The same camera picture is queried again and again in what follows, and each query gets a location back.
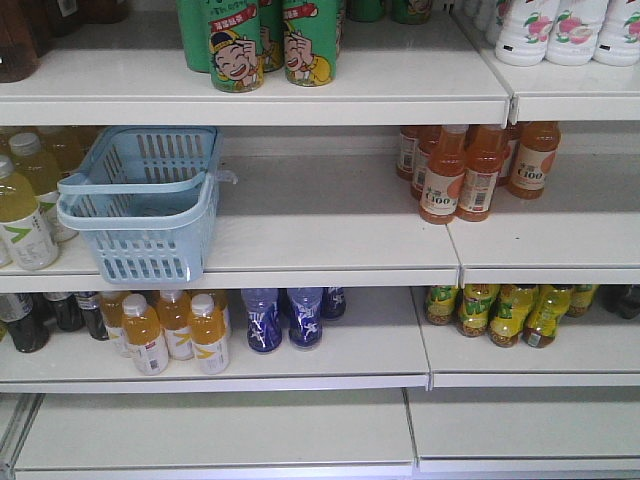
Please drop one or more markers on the light blue plastic basket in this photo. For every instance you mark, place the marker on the light blue plastic basket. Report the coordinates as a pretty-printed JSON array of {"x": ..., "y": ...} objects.
[{"x": 144, "y": 201}]

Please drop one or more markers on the blue sports drink bottle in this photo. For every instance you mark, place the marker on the blue sports drink bottle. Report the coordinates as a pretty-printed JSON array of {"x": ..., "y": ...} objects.
[
  {"x": 333, "y": 303},
  {"x": 264, "y": 332},
  {"x": 305, "y": 330}
]

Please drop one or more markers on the white store shelving unit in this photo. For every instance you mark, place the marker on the white store shelving unit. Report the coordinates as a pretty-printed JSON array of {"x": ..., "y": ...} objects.
[{"x": 385, "y": 395}]

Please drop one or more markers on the orange C100 juice bottle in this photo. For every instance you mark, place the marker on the orange C100 juice bottle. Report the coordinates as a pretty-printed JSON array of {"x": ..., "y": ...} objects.
[
  {"x": 485, "y": 156},
  {"x": 444, "y": 176},
  {"x": 538, "y": 147}
]

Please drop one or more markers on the yellow lemon tea bottle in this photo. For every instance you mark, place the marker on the yellow lemon tea bottle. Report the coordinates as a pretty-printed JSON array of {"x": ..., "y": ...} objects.
[
  {"x": 542, "y": 322},
  {"x": 514, "y": 303},
  {"x": 473, "y": 312},
  {"x": 581, "y": 299},
  {"x": 440, "y": 304}
]

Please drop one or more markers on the orange vitamin drink bottle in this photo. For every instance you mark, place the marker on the orange vitamin drink bottle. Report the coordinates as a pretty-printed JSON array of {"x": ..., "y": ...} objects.
[
  {"x": 173, "y": 308},
  {"x": 208, "y": 335},
  {"x": 112, "y": 312},
  {"x": 144, "y": 335}
]

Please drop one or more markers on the green cartoon tea bottle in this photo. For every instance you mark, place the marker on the green cartoon tea bottle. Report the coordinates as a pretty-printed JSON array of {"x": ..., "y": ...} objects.
[
  {"x": 232, "y": 36},
  {"x": 310, "y": 42}
]

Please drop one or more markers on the dark tea bottle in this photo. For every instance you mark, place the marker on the dark tea bottle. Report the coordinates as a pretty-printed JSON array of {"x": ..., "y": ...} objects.
[
  {"x": 27, "y": 332},
  {"x": 66, "y": 311},
  {"x": 89, "y": 305}
]

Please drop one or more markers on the white peach drink bottle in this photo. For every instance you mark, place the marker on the white peach drink bottle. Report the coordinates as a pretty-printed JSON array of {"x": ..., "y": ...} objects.
[
  {"x": 618, "y": 40},
  {"x": 526, "y": 28},
  {"x": 575, "y": 31}
]

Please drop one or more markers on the pale yellow drink bottle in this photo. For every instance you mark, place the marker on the pale yellow drink bottle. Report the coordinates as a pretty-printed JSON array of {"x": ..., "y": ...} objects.
[
  {"x": 24, "y": 230},
  {"x": 41, "y": 170}
]

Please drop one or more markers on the black cola plastic bottle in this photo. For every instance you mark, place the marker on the black cola plastic bottle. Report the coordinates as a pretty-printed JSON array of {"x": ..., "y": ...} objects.
[{"x": 620, "y": 299}]

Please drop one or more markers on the brown tea bottle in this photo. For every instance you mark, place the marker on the brown tea bottle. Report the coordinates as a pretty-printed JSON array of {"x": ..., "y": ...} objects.
[{"x": 19, "y": 59}]

